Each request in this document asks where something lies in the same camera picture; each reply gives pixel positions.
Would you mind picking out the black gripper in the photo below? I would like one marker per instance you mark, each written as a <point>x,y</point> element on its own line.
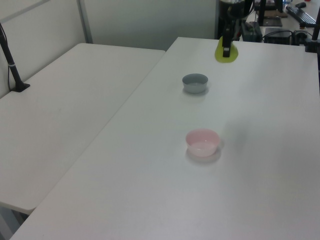
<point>232,10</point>

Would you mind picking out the green pear with stem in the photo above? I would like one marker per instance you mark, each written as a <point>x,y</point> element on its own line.
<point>233,53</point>

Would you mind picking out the grey plastic bowl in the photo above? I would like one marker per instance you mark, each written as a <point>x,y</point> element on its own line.
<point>195,83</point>

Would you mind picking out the pink plastic bowl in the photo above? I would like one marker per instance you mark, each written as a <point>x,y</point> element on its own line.
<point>202,143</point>

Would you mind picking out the green and black device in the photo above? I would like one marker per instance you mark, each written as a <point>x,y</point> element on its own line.
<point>252,32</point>

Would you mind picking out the black monitor stand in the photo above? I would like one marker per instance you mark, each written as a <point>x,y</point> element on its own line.
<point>270,20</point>

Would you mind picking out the black electronics box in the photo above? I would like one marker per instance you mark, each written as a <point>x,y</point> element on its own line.
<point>277,36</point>

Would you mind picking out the black computer keyboard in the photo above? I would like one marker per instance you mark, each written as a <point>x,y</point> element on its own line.
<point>300,13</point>

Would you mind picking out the black computer mouse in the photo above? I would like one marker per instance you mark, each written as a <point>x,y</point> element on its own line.
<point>300,4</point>

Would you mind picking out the black clamped stand pole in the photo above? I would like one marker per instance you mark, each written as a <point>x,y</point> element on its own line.
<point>313,42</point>

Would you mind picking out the white side table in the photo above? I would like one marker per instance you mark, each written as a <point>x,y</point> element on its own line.
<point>62,112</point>

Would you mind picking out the black camera stand pole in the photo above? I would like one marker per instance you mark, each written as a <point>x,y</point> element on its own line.
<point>11,65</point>

